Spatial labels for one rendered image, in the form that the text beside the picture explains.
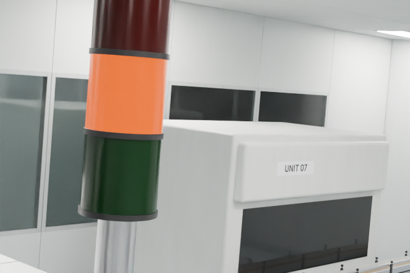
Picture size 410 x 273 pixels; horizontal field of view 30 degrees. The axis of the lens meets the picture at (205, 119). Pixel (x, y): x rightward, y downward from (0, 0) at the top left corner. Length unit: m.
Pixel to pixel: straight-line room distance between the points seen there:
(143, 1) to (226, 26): 6.74
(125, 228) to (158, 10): 0.14
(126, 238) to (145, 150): 0.06
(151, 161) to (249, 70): 6.99
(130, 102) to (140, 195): 0.06
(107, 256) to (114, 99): 0.10
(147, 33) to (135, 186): 0.09
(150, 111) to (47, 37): 5.43
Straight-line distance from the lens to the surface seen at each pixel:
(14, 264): 0.76
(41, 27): 5.86
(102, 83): 0.47
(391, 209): 9.58
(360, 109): 9.09
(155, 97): 0.47
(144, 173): 0.47
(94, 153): 0.47
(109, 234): 0.49
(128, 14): 0.46
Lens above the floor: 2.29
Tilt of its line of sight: 3 degrees down
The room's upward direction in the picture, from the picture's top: 5 degrees clockwise
